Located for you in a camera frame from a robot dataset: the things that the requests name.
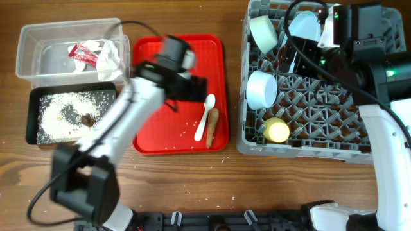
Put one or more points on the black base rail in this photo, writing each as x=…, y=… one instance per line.
x=248, y=220

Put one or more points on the brown food scrap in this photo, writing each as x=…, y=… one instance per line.
x=87, y=120

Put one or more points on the brown carrot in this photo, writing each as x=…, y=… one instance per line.
x=213, y=118

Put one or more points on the pile of white rice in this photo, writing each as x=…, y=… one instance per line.
x=60, y=114

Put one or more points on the yellow plastic cup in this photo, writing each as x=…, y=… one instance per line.
x=276, y=130

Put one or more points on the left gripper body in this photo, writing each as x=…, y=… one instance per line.
x=187, y=88

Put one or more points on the red sauce packet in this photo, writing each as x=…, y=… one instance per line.
x=83, y=54

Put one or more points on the white plastic spoon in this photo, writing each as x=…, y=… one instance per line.
x=208, y=104

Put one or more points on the green bowl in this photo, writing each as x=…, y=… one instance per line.
x=263, y=33

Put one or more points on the clear plastic bin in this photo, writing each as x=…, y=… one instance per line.
x=42, y=55

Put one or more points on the black plastic tray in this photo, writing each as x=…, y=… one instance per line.
x=33, y=109

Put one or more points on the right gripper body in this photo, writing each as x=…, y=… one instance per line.
x=309, y=49

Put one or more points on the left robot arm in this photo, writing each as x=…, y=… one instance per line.
x=84, y=175

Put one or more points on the large light blue plate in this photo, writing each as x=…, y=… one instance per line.
x=305, y=26

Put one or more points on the small light blue bowl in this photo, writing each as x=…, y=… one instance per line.
x=261, y=90

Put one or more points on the white napkin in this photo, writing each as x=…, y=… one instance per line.
x=108, y=59

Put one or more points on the grey dishwasher rack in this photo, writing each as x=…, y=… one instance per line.
x=319, y=125

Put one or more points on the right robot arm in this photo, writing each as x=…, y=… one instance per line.
x=363, y=60

